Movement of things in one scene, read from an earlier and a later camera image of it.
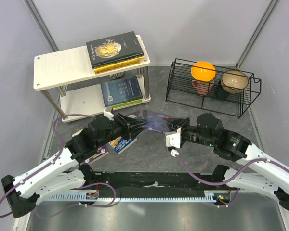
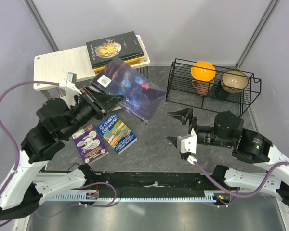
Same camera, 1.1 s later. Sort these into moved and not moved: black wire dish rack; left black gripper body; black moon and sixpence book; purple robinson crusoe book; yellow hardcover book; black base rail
Moved: purple robinson crusoe book; left black gripper body
Not moved: black wire dish rack; black base rail; yellow hardcover book; black moon and sixpence book
